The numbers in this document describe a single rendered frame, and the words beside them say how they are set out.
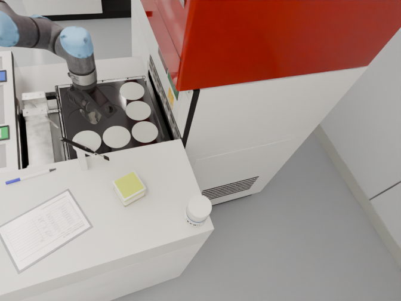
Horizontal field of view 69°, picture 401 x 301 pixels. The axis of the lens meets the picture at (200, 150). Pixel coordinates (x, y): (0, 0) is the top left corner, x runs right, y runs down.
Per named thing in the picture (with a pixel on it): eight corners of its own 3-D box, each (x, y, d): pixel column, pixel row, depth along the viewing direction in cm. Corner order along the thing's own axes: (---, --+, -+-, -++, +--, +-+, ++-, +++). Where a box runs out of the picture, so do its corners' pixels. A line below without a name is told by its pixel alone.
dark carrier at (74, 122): (143, 79, 129) (143, 77, 129) (164, 143, 114) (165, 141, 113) (59, 88, 118) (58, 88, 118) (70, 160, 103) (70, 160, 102)
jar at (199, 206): (201, 203, 96) (207, 192, 88) (208, 224, 92) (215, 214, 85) (181, 209, 93) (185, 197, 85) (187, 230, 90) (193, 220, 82)
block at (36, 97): (46, 95, 117) (43, 90, 114) (46, 102, 115) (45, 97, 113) (23, 98, 114) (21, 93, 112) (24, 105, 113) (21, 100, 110)
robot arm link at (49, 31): (12, 7, 73) (48, 26, 72) (46, 14, 84) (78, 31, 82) (7, 37, 76) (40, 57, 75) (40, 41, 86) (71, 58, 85)
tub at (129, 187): (133, 178, 96) (133, 169, 90) (145, 197, 93) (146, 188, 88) (113, 190, 93) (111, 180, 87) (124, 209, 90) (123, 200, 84)
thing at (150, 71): (150, 75, 138) (150, 60, 130) (177, 153, 118) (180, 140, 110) (145, 76, 137) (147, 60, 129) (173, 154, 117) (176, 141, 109)
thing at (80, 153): (98, 158, 97) (93, 135, 86) (100, 168, 96) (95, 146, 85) (79, 162, 95) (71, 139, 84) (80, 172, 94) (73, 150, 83)
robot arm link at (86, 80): (101, 67, 85) (80, 81, 81) (102, 78, 89) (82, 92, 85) (82, 54, 87) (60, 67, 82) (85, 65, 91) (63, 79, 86)
